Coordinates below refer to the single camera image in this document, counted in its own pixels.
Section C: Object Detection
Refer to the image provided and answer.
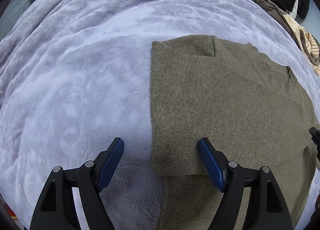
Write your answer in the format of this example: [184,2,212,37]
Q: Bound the brown striped blanket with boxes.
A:
[252,0,319,75]

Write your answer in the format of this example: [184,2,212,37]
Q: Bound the lavender plush blanket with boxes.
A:
[1,0,319,229]

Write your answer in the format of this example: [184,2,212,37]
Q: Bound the olive knit sweater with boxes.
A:
[150,35,319,229]

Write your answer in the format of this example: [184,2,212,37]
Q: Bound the grey quilted headboard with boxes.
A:
[1,0,34,40]

